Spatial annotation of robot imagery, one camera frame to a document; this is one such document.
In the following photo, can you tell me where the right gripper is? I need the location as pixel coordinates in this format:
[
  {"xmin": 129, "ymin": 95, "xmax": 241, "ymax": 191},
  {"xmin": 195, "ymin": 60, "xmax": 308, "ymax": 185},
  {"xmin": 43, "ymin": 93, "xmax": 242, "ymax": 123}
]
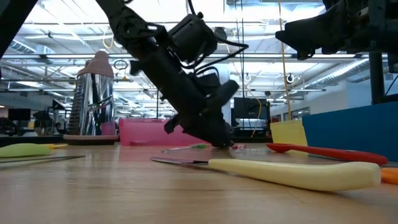
[{"xmin": 275, "ymin": 0, "xmax": 398, "ymax": 61}]

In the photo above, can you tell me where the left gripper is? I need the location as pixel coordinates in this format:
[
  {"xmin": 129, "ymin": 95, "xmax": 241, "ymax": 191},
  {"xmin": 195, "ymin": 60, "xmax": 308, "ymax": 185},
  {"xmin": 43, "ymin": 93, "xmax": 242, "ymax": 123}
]
[{"xmin": 129, "ymin": 49, "xmax": 241, "ymax": 149}]

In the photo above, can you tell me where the deep green silicone spatula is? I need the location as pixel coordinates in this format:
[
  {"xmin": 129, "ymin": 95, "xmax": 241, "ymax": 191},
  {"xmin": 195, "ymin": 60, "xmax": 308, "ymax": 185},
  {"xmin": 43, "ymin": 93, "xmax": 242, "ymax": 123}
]
[{"xmin": 161, "ymin": 143, "xmax": 210, "ymax": 153}]

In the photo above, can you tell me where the red silicone spatula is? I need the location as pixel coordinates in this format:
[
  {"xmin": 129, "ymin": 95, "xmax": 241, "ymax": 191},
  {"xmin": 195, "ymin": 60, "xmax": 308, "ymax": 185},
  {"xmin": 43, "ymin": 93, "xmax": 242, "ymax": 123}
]
[{"xmin": 231, "ymin": 144, "xmax": 268, "ymax": 155}]

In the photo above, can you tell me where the pink plastic bin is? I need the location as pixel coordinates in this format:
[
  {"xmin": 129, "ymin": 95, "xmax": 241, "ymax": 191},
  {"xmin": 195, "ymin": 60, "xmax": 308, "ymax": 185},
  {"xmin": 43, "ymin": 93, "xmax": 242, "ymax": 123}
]
[{"xmin": 118, "ymin": 118, "xmax": 208, "ymax": 147}]

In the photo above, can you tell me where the cream-handled kitchen knife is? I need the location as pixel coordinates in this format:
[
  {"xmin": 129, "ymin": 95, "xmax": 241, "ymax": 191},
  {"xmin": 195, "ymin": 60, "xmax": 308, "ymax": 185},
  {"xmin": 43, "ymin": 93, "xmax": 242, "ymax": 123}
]
[{"xmin": 150, "ymin": 156, "xmax": 382, "ymax": 193}]

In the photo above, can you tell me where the red plastic spoon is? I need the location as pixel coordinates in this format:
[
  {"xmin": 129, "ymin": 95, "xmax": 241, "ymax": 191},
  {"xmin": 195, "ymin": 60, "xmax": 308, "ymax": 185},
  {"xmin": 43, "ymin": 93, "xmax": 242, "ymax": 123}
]
[{"xmin": 266, "ymin": 142, "xmax": 389, "ymax": 166}]

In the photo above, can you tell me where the orange silicone spatula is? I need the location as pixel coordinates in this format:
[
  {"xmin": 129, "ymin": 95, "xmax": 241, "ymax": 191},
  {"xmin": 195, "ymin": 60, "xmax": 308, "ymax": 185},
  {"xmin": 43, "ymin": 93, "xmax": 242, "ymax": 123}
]
[{"xmin": 381, "ymin": 167, "xmax": 398, "ymax": 186}]

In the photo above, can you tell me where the light green silicone spatula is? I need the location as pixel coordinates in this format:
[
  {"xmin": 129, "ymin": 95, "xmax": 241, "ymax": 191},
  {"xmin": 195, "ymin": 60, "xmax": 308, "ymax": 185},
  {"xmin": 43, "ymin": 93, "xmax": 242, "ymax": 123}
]
[{"xmin": 0, "ymin": 144, "xmax": 53, "ymax": 159}]

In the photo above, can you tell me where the black equipment cabinet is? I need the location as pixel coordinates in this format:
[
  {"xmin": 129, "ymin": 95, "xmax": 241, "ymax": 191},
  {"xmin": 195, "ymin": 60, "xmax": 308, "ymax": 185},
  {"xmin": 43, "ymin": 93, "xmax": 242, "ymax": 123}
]
[{"xmin": 233, "ymin": 97, "xmax": 271, "ymax": 138}]

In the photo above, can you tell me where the long ceiling light strip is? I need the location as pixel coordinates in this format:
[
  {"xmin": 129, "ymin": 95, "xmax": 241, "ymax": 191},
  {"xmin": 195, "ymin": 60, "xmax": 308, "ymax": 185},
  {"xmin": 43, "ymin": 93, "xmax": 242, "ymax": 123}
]
[{"xmin": 1, "ymin": 53, "xmax": 357, "ymax": 60}]

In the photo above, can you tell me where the white building pillar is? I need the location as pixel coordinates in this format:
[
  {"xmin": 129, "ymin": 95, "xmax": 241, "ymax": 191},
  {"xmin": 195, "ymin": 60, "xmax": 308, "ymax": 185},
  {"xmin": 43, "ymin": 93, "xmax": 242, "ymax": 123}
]
[{"xmin": 214, "ymin": 63, "xmax": 233, "ymax": 125}]

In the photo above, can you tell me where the black monitor stand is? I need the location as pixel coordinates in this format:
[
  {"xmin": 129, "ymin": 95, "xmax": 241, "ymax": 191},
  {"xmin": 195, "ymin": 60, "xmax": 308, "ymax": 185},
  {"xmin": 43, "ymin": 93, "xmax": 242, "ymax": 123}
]
[{"xmin": 369, "ymin": 52, "xmax": 398, "ymax": 105}]

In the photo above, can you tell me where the yellow plastic bin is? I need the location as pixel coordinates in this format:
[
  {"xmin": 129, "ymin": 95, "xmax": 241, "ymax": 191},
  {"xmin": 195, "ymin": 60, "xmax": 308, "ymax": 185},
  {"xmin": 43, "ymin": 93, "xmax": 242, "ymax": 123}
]
[{"xmin": 269, "ymin": 119, "xmax": 309, "ymax": 157}]

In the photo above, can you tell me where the black ceiling spotlight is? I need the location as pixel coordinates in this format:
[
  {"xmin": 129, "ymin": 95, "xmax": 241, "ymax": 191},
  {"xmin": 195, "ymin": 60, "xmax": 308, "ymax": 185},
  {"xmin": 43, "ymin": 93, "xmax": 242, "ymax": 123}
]
[{"xmin": 216, "ymin": 27, "xmax": 228, "ymax": 43}]

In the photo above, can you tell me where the blue plastic bin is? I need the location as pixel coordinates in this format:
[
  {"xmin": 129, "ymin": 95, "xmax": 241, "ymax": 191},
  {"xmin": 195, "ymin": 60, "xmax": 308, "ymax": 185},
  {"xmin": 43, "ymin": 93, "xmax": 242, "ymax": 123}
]
[{"xmin": 302, "ymin": 101, "xmax": 398, "ymax": 162}]

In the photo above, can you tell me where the metal box grater pink trim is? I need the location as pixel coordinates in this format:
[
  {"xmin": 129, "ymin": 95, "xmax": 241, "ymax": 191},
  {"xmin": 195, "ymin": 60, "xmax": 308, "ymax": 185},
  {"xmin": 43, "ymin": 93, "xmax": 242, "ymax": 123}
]
[{"xmin": 63, "ymin": 50, "xmax": 120, "ymax": 146}]

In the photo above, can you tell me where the small black office monitor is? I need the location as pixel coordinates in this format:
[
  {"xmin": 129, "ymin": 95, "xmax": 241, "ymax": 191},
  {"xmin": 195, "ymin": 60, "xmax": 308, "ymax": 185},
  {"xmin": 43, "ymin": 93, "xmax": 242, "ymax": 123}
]
[{"xmin": 7, "ymin": 108, "xmax": 32, "ymax": 122}]

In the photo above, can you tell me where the yellow power cable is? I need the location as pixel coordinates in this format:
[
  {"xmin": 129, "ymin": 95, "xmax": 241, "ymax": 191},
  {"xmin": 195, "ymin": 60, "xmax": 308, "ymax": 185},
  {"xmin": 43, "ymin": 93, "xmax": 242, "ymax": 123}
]
[{"xmin": 277, "ymin": 0, "xmax": 292, "ymax": 121}]

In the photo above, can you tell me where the black power cable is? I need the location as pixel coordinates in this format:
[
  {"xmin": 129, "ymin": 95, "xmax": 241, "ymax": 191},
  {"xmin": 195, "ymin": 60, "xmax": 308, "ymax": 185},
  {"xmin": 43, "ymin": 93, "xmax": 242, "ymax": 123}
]
[{"xmin": 241, "ymin": 0, "xmax": 245, "ymax": 99}]

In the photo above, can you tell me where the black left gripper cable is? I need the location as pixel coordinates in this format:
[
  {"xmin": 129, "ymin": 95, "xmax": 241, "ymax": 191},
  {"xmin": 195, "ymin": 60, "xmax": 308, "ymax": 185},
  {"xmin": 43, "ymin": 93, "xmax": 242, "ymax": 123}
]
[{"xmin": 186, "ymin": 0, "xmax": 249, "ymax": 75}]

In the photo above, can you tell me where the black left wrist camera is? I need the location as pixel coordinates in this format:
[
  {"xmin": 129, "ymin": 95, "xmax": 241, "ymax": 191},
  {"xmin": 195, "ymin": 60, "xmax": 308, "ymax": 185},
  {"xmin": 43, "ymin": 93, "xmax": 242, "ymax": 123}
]
[{"xmin": 167, "ymin": 12, "xmax": 218, "ymax": 65}]

